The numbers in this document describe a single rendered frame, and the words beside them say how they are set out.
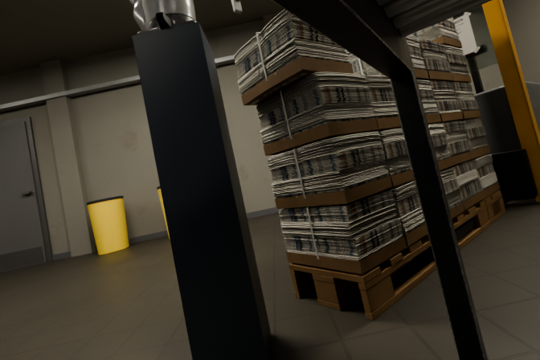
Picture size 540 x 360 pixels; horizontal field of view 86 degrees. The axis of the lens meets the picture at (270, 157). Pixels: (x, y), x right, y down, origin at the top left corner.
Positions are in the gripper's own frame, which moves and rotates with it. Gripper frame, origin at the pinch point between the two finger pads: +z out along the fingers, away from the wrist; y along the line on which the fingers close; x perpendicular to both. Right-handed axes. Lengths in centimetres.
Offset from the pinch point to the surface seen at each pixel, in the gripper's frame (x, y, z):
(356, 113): -29, -19, 49
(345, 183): -14, -19, 73
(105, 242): 14, 355, 101
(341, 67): -29.2, -17.2, 30.9
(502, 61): -182, -31, 23
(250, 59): -7.6, 8.6, 17.0
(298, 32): -10.1, -17.2, 19.5
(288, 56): -7.6, -12.8, 26.2
